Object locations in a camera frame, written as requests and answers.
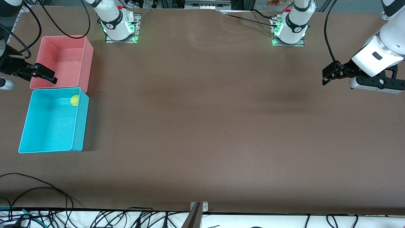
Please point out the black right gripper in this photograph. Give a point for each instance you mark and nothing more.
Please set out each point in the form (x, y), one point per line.
(9, 66)

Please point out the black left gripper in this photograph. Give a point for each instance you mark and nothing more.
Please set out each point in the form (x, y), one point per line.
(346, 67)

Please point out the yellow-green tennis ball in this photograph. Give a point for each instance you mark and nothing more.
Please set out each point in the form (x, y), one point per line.
(74, 100)

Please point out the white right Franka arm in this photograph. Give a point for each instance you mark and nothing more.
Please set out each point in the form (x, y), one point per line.
(112, 19)

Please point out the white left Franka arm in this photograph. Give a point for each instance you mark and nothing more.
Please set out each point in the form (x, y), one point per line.
(379, 53)

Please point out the pink plastic bin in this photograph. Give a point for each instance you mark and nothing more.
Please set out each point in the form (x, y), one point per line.
(63, 63)

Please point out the blue plastic bin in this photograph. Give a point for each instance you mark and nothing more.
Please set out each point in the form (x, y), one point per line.
(50, 126)

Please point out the aluminium corner profile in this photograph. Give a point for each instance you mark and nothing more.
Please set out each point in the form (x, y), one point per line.
(384, 15)

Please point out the orange object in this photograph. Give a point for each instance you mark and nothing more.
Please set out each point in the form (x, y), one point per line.
(278, 3)

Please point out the grey metal bar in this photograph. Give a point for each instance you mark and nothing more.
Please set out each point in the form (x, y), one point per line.
(193, 220)

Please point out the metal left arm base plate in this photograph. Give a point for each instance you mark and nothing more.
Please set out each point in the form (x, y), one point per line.
(299, 44)

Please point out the aluminium frame rail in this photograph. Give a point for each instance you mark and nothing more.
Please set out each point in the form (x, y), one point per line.
(14, 30)

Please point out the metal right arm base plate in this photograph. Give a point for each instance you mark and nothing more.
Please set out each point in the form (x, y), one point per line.
(138, 28)

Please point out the aluminium frame beam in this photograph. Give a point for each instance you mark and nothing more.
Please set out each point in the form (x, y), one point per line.
(207, 4)

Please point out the small metal table bracket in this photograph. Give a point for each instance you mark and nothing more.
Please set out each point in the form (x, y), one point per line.
(205, 207)

